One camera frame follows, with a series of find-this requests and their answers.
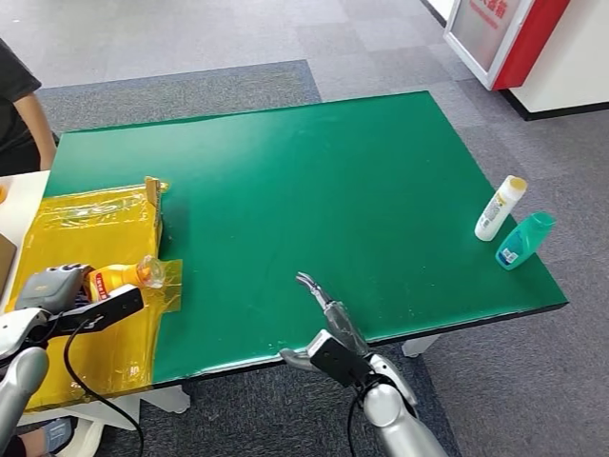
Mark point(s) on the person's forearm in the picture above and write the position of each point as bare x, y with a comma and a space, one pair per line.
40, 135

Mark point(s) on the white table foot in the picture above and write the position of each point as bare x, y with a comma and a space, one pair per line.
419, 345
166, 399

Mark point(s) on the orange detergent bottle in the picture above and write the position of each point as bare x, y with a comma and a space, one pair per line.
114, 277

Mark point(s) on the white side table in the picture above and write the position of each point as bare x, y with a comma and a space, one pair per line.
21, 202

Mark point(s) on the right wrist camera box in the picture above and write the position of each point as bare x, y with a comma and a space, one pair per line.
340, 364

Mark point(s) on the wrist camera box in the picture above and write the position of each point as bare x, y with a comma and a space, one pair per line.
340, 364
105, 309

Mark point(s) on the white bottle yellow cap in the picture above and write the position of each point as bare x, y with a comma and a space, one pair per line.
494, 211

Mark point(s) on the teal plastic bottle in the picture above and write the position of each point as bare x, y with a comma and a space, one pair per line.
521, 243

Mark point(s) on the red and white cabinet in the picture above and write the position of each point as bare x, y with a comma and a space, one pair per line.
481, 35

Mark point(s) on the brown flat board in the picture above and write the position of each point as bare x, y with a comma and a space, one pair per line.
5, 265

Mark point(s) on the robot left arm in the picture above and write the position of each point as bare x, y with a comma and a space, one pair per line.
19, 391

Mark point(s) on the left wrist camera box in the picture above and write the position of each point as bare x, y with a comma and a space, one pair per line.
105, 309

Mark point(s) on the person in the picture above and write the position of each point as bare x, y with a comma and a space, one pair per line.
14, 94

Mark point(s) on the yellow taped cardboard box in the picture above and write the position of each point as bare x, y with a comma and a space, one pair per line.
95, 233

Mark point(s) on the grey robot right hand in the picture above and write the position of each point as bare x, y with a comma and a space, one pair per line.
340, 325

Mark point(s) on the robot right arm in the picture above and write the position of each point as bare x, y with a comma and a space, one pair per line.
395, 416

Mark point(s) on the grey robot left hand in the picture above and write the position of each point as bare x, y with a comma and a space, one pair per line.
47, 290

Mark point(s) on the white counter black base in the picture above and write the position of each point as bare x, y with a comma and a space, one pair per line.
570, 63

